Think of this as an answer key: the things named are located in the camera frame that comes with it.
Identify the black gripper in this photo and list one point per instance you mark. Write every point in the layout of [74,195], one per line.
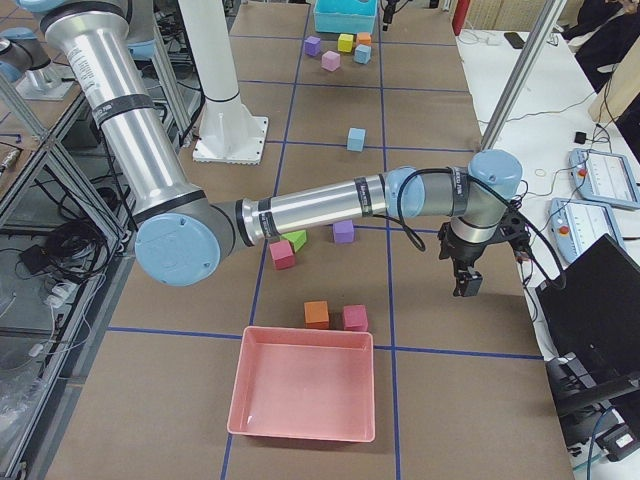
[465,254]
[388,13]

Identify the pale blue foam block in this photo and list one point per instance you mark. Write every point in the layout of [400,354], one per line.
[356,139]

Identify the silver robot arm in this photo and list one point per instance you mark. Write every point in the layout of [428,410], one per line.
[182,237]

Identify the orange foam block near blue bin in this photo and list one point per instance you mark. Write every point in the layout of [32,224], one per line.
[363,38]

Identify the light blue foam block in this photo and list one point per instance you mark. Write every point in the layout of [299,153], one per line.
[362,54]

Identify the yellow foam block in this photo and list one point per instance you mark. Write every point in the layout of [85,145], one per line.
[345,42]

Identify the light blue plastic bin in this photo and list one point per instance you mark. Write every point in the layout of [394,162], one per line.
[345,16]

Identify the light pink foam block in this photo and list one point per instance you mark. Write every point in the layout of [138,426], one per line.
[330,61]

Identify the purple foam block near blue bin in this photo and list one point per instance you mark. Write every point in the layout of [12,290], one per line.
[312,46]

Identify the magenta foam block near bin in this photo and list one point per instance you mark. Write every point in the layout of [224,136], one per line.
[355,318]

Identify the near teach pendant tablet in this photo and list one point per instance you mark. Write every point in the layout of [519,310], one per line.
[577,224]

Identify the teach pendant tablet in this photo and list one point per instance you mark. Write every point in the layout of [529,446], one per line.
[604,177]
[577,224]

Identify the black laptop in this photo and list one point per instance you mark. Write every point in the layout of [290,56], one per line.
[598,308]

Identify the violet foam block near pink bin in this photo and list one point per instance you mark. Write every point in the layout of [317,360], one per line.
[343,232]

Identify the orange foam block near pink bin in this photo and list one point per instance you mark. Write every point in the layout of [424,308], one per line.
[316,315]

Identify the black monitor stand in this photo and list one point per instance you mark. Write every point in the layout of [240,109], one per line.
[574,389]

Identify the far teach pendant tablet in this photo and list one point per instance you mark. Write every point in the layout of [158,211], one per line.
[604,177]

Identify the green foam block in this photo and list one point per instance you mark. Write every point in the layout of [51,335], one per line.
[297,239]

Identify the crimson foam block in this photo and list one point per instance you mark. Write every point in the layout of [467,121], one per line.
[282,254]

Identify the pink plastic bin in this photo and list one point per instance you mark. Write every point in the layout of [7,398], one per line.
[304,384]

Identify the seated person in black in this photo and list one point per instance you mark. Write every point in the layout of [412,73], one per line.
[602,36]

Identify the aluminium frame post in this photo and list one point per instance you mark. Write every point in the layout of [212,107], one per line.
[532,48]

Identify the white pedestal column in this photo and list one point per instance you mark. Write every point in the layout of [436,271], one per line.
[227,132]

